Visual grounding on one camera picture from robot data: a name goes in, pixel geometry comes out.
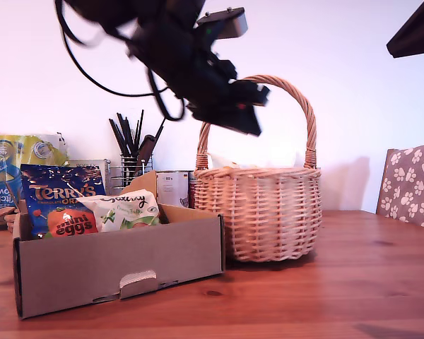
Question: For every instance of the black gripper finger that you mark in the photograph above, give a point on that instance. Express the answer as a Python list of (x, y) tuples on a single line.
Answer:
[(212, 116), (248, 121), (418, 31)]

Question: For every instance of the white red Maltesers bag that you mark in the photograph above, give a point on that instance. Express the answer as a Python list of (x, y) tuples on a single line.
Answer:
[(219, 160)]

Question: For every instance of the white Galaxy egg bag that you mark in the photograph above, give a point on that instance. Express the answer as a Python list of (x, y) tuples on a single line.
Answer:
[(127, 212)]

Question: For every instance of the blue Terry's mini eggs bag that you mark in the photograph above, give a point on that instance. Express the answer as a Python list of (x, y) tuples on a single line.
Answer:
[(56, 190)]

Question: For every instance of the white Porlex box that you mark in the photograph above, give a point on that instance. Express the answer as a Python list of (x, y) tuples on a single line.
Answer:
[(92, 163)]

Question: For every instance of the brown cardboard box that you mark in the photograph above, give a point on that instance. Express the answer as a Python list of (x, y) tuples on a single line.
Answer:
[(109, 254)]

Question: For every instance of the black chopstick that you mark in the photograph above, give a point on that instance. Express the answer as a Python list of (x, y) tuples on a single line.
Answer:
[(158, 131), (124, 134), (140, 128), (117, 137)]

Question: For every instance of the tin can white label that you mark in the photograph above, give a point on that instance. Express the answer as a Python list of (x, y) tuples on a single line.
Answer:
[(173, 187)]

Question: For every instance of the chair with paw print cover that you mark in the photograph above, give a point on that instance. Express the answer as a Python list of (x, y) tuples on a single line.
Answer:
[(410, 183)]

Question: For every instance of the yellow blue kitchen towel pack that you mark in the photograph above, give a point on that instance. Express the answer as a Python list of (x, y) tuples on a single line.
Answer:
[(3, 166)]

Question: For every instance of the round cork coaster stack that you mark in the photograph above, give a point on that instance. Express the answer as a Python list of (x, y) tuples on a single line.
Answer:
[(11, 224)]

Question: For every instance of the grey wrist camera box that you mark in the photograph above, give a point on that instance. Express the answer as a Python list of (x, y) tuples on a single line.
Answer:
[(229, 23)]

